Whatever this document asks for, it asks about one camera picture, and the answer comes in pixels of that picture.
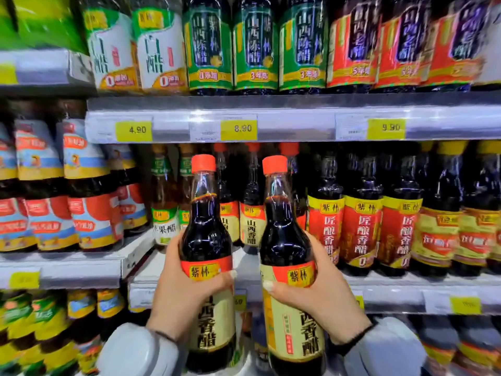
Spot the person's left hand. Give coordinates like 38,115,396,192
147,230,238,343

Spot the person's right hand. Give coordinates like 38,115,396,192
262,230,373,346

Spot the red-capped dark vinegar bottle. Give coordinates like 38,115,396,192
239,143,267,254
259,155,328,376
213,143,242,248
279,143,308,232
179,154,238,375

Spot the person's right forearm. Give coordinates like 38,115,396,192
329,316,428,376

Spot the person's left forearm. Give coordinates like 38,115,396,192
96,323,188,376

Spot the red yellow label vinegar bottle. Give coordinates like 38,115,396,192
340,143,384,277
377,143,424,278
306,143,346,267

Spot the amber apple vinegar bottle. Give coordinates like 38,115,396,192
150,144,181,248
178,144,196,232

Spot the grey metal shelf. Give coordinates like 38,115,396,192
0,49,97,97
128,246,501,316
85,92,501,144
0,229,156,290

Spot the blue yellow label bottle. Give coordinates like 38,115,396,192
96,289,127,342
66,290,103,375

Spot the blue red label sauce bottle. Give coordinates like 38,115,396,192
14,99,80,252
57,99,124,252
104,144,150,236
0,121,38,253

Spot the yellow-capped dark vinegar bottle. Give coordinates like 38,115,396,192
410,141,469,279
451,141,501,277

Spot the grey yellow label bottle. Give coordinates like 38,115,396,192
455,315,501,376
417,315,462,376

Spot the green yellow label bottle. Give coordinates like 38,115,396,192
0,290,38,376
31,290,80,376

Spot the green label vinegar bottle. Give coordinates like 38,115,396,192
233,0,279,95
278,0,329,95
183,0,235,96

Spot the white label vinegar bottle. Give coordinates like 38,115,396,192
131,0,189,95
80,0,142,95

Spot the red purple label vinegar bottle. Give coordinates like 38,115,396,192
326,0,383,94
418,0,491,93
374,0,432,93

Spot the green packet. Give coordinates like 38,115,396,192
11,0,88,54

